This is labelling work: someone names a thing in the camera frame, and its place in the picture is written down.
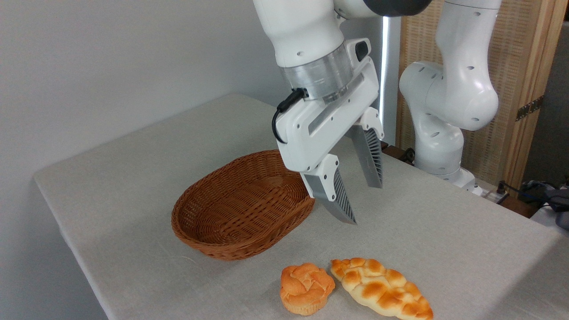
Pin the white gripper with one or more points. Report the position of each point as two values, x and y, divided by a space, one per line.
306 142

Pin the long braided bread loaf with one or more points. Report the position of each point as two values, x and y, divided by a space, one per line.
378 286

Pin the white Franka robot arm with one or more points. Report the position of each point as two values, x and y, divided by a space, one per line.
302 31

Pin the round knotted bread roll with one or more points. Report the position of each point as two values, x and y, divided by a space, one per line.
306 289

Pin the brown oval wicker basket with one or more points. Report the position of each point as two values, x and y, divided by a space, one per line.
235 209

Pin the bright vertical light strip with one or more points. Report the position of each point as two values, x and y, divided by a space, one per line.
385 53

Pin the white power strip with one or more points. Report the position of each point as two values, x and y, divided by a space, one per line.
486 194

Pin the metal screen hinge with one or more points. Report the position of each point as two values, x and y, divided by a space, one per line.
529 108

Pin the wooden woven folding screen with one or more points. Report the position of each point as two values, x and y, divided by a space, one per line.
520 53

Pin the dark grey bundle of gear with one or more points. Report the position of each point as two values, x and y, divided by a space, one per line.
553 200

